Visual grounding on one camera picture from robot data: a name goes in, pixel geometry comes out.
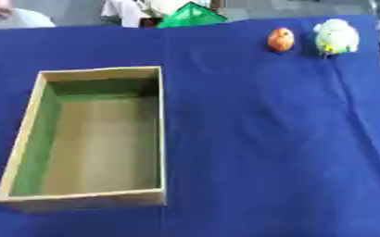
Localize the white green soft toy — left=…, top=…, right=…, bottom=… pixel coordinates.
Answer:
left=311, top=18, right=362, bottom=57

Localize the green bag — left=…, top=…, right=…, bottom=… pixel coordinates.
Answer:
left=156, top=1, right=229, bottom=29

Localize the tan cardboard box green inside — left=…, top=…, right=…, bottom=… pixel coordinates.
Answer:
left=0, top=65, right=168, bottom=214

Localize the person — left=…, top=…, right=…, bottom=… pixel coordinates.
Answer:
left=0, top=0, right=57, bottom=31

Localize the orange toy fruit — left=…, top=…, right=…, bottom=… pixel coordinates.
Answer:
left=266, top=27, right=298, bottom=53

